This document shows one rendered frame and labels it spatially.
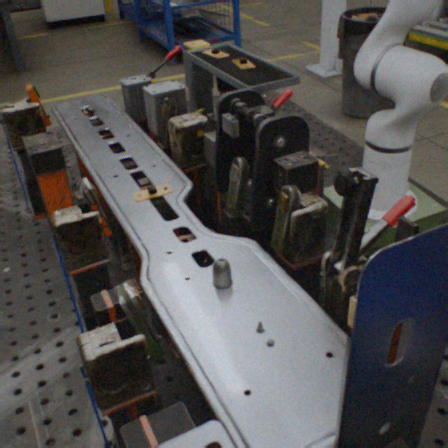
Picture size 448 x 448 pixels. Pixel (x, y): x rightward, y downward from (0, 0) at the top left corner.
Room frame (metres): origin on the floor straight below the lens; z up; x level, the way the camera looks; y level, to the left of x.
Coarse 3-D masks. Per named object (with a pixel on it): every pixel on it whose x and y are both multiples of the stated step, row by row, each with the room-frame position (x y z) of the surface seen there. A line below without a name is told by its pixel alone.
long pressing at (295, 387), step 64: (64, 128) 1.36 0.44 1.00; (128, 128) 1.32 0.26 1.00; (128, 192) 0.97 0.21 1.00; (192, 192) 0.97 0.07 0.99; (256, 256) 0.71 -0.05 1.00; (192, 320) 0.56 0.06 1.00; (256, 320) 0.56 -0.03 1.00; (320, 320) 0.55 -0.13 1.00; (256, 384) 0.44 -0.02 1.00; (320, 384) 0.43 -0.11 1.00
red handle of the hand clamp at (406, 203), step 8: (400, 200) 0.64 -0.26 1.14; (408, 200) 0.64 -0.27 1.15; (392, 208) 0.64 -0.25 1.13; (400, 208) 0.63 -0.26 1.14; (408, 208) 0.63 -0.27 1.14; (384, 216) 0.63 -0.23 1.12; (392, 216) 0.62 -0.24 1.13; (376, 224) 0.63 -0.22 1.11; (384, 224) 0.62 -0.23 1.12; (392, 224) 0.62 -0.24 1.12; (368, 232) 0.62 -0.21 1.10; (376, 232) 0.61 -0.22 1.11; (384, 232) 0.62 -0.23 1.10; (368, 240) 0.61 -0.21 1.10; (376, 240) 0.61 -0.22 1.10; (360, 248) 0.60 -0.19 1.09; (368, 248) 0.61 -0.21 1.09; (360, 256) 0.60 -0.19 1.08; (336, 264) 0.59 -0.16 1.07
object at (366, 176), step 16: (352, 176) 0.61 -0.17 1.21; (368, 176) 0.59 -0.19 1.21; (352, 192) 0.61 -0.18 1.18; (368, 192) 0.59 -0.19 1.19; (352, 208) 0.60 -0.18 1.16; (368, 208) 0.59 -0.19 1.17; (352, 224) 0.58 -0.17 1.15; (336, 240) 0.60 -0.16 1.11; (352, 240) 0.58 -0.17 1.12; (336, 256) 0.60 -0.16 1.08; (352, 256) 0.58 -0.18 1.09
